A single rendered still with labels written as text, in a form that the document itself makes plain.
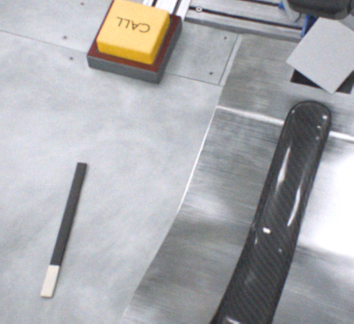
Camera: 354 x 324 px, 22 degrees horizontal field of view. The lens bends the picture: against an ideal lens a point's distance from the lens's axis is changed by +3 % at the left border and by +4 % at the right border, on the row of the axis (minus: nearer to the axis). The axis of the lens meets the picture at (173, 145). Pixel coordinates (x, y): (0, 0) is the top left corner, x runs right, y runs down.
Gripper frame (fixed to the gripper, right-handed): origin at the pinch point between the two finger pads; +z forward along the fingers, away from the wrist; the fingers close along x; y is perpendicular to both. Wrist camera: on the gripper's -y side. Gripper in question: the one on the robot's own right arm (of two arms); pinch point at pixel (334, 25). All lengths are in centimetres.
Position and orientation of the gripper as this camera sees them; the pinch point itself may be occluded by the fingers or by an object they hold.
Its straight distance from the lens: 80.8
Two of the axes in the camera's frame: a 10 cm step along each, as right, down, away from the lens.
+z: 0.5, 5.4, 8.4
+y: 3.2, -8.0, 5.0
